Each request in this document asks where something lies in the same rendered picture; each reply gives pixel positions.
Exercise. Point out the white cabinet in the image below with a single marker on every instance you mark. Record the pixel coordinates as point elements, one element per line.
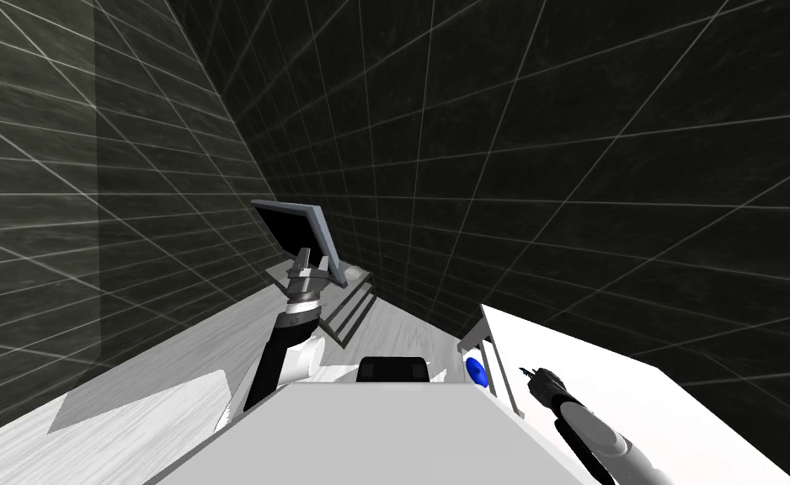
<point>644,404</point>

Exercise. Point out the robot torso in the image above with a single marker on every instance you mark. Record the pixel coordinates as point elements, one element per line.
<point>381,438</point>

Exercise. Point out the blue round knob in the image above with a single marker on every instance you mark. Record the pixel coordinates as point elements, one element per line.
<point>476,372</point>

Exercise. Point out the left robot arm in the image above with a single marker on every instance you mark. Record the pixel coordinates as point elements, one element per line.
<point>280,357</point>

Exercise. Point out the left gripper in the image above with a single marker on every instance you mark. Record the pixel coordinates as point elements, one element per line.
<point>305,279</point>

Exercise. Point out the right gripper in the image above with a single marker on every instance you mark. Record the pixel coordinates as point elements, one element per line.
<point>547,385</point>

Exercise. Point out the dark flat screen monitor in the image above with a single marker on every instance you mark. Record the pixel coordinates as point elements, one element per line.
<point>294,229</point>

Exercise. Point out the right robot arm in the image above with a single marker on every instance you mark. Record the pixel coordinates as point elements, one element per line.
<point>597,438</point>

